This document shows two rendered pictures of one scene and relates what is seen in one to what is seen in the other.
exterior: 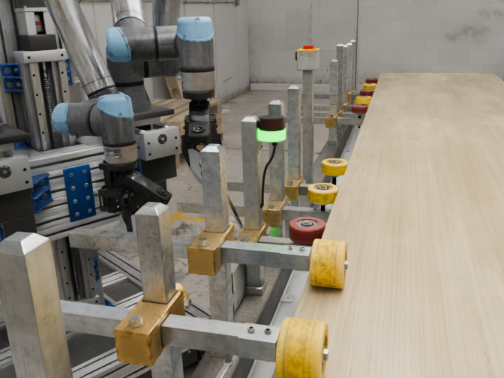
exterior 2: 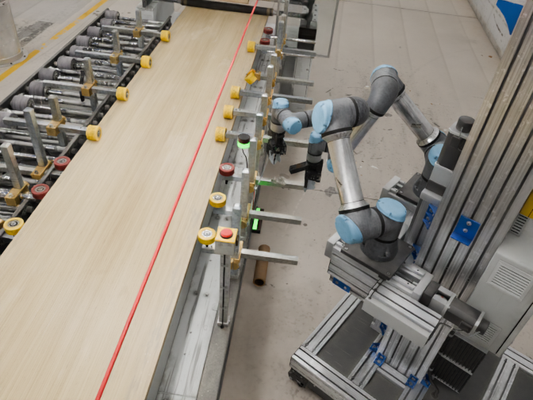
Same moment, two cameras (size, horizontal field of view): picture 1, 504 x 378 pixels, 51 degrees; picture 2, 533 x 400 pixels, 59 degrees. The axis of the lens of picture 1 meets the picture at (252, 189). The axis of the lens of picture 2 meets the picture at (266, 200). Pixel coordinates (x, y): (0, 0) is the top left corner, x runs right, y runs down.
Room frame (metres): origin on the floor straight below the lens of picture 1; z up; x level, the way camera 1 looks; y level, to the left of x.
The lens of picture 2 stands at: (3.03, -0.35, 2.38)
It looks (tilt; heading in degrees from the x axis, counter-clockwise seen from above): 40 degrees down; 167
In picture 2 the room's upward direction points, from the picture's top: 6 degrees clockwise
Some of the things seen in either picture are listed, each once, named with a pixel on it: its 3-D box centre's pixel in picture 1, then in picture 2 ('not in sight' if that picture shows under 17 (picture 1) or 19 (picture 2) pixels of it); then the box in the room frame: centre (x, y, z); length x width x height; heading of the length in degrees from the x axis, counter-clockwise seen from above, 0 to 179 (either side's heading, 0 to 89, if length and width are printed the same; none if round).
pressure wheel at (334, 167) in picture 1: (334, 178); (207, 241); (1.55, -0.26, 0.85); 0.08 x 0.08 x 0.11
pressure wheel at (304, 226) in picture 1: (307, 244); (226, 175); (1.07, -0.12, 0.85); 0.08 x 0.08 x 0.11
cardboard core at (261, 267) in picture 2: not in sight; (262, 264); (1.00, 0.14, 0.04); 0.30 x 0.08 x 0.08; 164
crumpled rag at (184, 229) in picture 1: (190, 227); (278, 178); (1.15, 0.15, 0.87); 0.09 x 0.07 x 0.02; 74
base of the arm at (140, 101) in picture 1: (127, 94); (381, 239); (1.82, 0.42, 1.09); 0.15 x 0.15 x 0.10
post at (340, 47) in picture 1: (339, 90); not in sight; (2.83, -0.48, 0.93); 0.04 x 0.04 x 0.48; 74
